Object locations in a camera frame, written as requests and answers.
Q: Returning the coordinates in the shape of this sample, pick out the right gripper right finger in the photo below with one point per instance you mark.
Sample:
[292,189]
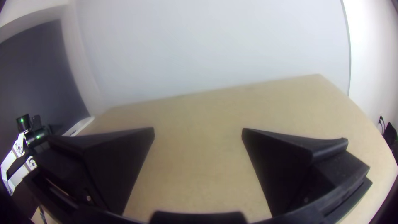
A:
[286,168]

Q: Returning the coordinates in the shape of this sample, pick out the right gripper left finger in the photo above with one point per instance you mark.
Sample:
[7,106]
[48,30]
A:
[102,161]

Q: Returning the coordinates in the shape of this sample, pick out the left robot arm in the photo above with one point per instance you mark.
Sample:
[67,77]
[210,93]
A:
[18,150]

